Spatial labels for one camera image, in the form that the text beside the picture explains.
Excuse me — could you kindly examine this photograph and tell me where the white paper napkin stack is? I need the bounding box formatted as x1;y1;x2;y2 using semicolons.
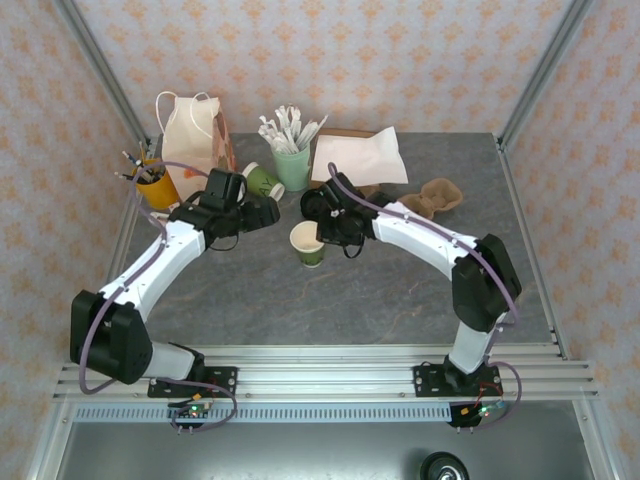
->
312;133;344;182

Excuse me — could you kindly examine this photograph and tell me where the perforated grey cable duct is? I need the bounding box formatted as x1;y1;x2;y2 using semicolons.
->
73;404;454;425

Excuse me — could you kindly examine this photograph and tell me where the aluminium front rail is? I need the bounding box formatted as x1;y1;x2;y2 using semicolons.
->
52;343;600;401

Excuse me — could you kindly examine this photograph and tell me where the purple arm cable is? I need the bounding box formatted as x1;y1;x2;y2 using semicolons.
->
327;160;524;434
79;159;239;434

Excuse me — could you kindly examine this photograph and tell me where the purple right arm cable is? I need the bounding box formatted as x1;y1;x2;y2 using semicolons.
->
327;160;524;434

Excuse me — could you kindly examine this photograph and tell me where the aluminium frame leg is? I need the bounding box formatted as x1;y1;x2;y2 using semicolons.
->
572;399;626;480
24;399;76;480

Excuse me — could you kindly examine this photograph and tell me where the printed paper takeout bag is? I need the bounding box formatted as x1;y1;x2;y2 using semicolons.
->
155;91;239;209

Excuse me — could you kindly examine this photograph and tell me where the yellow pen cup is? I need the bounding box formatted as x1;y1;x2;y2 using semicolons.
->
131;158;180;211

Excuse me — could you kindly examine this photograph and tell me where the aluminium frame post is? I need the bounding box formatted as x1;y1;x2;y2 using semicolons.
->
497;0;594;151
53;0;151;146

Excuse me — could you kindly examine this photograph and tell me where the brown cardboard napkin box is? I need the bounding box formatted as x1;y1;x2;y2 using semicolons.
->
308;127;397;200

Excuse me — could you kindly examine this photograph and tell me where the green paper coffee cup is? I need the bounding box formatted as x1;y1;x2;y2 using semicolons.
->
289;220;329;270

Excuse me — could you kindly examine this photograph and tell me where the brown pulp cup carrier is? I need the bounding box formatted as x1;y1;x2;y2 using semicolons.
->
397;178;464;221

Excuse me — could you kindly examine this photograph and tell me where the small led circuit board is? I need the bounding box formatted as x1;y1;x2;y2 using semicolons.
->
167;402;214;420
462;402;507;420

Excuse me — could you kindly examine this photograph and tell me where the black plastic cup lid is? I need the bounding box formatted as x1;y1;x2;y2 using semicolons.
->
299;188;332;221

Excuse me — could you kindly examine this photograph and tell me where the paper wrapped straw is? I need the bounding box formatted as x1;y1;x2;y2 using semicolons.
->
295;114;330;151
272;104;290;149
257;114;282;150
285;102;302;149

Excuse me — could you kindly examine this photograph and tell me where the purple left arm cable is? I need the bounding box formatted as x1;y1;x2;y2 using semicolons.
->
79;159;239;434

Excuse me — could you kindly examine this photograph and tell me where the mint green straw cup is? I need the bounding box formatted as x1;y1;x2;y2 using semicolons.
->
272;144;312;192

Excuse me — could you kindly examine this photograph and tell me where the green paper cup with lettering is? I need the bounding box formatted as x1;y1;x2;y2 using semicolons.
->
241;161;286;201

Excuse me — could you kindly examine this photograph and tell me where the grey metal lower shelf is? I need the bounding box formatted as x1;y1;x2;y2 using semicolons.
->
29;422;616;480

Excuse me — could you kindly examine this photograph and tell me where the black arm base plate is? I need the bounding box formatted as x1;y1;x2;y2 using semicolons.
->
413;363;501;400
147;366;239;400

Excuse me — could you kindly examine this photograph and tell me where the black caster wheel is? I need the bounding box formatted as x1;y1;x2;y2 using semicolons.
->
418;450;470;480

